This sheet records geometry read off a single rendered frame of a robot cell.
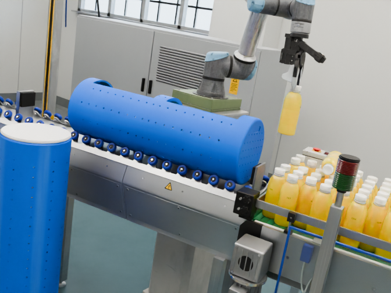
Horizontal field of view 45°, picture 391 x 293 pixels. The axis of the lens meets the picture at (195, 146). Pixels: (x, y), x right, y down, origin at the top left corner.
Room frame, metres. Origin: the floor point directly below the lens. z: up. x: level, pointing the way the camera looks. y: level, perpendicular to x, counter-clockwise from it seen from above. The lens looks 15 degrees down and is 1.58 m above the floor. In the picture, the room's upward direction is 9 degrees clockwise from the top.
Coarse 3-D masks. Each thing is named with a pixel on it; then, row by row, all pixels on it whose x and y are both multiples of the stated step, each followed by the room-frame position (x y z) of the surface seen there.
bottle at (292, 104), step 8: (288, 96) 1.80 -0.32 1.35; (296, 96) 1.79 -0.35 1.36; (288, 104) 1.79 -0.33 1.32; (296, 104) 1.78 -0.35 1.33; (288, 112) 1.78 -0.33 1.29; (296, 112) 1.78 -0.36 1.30; (280, 120) 1.80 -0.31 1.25; (288, 120) 1.78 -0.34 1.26; (296, 120) 1.79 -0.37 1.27; (280, 128) 1.79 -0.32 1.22; (288, 128) 1.78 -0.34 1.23
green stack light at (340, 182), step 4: (336, 172) 1.35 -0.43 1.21; (336, 176) 1.35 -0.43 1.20; (340, 176) 1.33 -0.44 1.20; (344, 176) 1.33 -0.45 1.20; (348, 176) 1.33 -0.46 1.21; (352, 176) 1.33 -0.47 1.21; (356, 176) 1.34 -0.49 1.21; (336, 180) 1.34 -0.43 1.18; (340, 180) 1.33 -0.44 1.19; (344, 180) 1.33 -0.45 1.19; (348, 180) 1.33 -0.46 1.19; (352, 180) 1.33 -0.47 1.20; (332, 184) 1.36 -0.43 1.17; (336, 184) 1.34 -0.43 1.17; (340, 184) 1.33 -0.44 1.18; (344, 184) 1.33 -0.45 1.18; (348, 184) 1.33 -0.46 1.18; (352, 184) 1.33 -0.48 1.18; (336, 188) 1.34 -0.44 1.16; (340, 188) 1.33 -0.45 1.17; (344, 188) 1.33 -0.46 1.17; (348, 188) 1.33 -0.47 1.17; (352, 188) 1.33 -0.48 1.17
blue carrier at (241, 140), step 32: (96, 96) 2.09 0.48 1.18; (128, 96) 2.05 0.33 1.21; (160, 96) 2.05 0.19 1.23; (96, 128) 2.06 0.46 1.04; (128, 128) 1.97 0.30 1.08; (160, 128) 1.90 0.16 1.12; (192, 128) 1.85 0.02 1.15; (224, 128) 1.81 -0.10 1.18; (256, 128) 1.88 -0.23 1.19; (192, 160) 1.84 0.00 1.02; (224, 160) 1.77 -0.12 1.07; (256, 160) 1.94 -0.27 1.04
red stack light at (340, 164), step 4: (340, 160) 1.34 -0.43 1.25; (340, 164) 1.34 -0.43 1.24; (344, 164) 1.33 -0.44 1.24; (348, 164) 1.33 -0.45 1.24; (352, 164) 1.33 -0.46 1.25; (356, 164) 1.33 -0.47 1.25; (336, 168) 1.36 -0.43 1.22; (340, 168) 1.34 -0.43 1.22; (344, 168) 1.33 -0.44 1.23; (348, 168) 1.33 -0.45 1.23; (352, 168) 1.33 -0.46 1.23; (356, 168) 1.33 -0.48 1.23; (340, 172) 1.34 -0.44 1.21; (344, 172) 1.33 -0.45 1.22; (348, 172) 1.33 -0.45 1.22; (352, 172) 1.33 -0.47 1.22; (356, 172) 1.34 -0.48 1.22
